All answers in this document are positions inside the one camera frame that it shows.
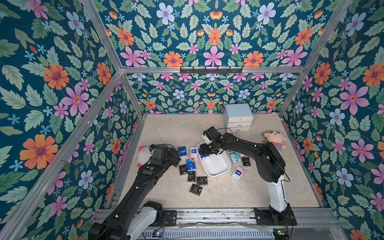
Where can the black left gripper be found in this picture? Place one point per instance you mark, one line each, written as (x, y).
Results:
(172, 158)

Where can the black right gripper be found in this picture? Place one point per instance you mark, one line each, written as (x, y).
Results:
(205, 147)

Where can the white plastic storage box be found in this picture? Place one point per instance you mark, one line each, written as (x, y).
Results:
(215, 165)

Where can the teal cartoon tissue pack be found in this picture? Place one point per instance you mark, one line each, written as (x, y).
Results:
(235, 157)

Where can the pink floral Tempo tissue pack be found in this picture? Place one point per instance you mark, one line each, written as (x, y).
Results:
(193, 152)

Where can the white blue Tempo tissue pack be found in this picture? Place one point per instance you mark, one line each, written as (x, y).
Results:
(238, 173)

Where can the blue floral tissue pack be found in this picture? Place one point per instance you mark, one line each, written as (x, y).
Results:
(191, 165)

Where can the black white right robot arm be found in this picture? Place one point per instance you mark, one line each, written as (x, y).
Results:
(270, 166)

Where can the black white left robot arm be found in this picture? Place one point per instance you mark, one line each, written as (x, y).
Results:
(122, 223)

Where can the black Face tissue pack upper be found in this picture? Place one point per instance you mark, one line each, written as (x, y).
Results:
(177, 162)

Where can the dark blue Tempo tissue pack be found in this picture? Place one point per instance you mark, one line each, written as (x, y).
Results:
(183, 152)

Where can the pink white striped plush toy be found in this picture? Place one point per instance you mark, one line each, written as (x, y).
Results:
(144, 155)

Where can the black Face tissue pack left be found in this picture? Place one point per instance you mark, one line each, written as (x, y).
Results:
(183, 169)

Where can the pale blue mini drawer chest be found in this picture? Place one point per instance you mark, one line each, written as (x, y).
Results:
(237, 118)

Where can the black Face tissue pack middle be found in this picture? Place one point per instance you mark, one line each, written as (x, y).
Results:
(192, 176)

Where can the black Face tissue pack far-right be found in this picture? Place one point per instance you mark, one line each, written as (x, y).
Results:
(246, 161)

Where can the black Face tissue pack right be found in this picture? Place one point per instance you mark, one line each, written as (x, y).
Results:
(202, 181)

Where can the black Face tissue pack bottom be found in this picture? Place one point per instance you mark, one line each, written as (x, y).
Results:
(196, 189)

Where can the pink bald baby doll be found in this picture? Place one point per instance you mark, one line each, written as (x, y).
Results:
(277, 139)

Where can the white ventilation grille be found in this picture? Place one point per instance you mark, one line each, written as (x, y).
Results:
(206, 234)

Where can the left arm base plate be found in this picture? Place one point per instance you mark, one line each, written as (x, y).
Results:
(165, 218)

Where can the black wall hook rail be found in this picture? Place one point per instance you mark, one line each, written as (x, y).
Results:
(211, 70)

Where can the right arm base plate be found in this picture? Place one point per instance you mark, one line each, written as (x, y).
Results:
(271, 217)

